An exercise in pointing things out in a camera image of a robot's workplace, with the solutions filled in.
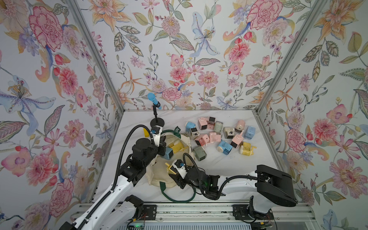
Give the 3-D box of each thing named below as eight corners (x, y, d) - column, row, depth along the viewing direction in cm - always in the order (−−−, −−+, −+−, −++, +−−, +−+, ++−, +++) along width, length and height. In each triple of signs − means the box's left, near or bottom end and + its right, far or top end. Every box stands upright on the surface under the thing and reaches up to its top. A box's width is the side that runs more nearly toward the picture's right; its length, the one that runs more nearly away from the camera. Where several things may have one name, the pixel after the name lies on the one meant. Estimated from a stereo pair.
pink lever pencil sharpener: (235, 149, 99) (238, 145, 94) (228, 143, 102) (230, 138, 97) (247, 140, 104) (250, 135, 99) (240, 134, 107) (242, 129, 102)
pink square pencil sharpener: (198, 147, 100) (198, 143, 95) (195, 141, 103) (195, 136, 99) (209, 144, 102) (210, 140, 97) (206, 138, 105) (207, 133, 101)
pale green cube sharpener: (190, 140, 103) (190, 134, 98) (189, 133, 107) (190, 127, 102) (198, 140, 104) (199, 134, 98) (198, 133, 107) (199, 127, 102)
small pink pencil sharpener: (207, 129, 110) (208, 124, 105) (207, 121, 115) (208, 115, 110) (214, 130, 109) (216, 125, 104) (214, 122, 115) (215, 116, 110)
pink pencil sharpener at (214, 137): (209, 143, 102) (210, 139, 97) (208, 137, 106) (209, 132, 101) (219, 143, 102) (221, 139, 98) (218, 137, 106) (220, 132, 101)
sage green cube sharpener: (199, 162, 94) (199, 158, 89) (192, 152, 99) (193, 148, 94) (206, 158, 96) (207, 154, 91) (199, 148, 100) (200, 144, 96)
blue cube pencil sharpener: (243, 138, 106) (247, 132, 100) (245, 131, 111) (249, 124, 105) (250, 141, 105) (254, 135, 99) (252, 133, 109) (256, 127, 103)
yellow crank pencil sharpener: (240, 156, 96) (242, 153, 93) (237, 145, 102) (239, 141, 98) (256, 156, 96) (259, 153, 93) (252, 145, 102) (254, 141, 98)
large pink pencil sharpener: (198, 129, 110) (199, 124, 105) (197, 121, 114) (198, 117, 110) (206, 129, 110) (207, 124, 105) (205, 122, 114) (206, 117, 110)
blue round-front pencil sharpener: (215, 149, 99) (217, 145, 95) (220, 143, 103) (222, 139, 99) (226, 156, 96) (228, 153, 92) (231, 149, 100) (233, 145, 96)
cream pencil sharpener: (224, 139, 105) (226, 136, 101) (222, 130, 111) (224, 126, 107) (233, 139, 105) (235, 136, 101) (231, 130, 111) (233, 126, 107)
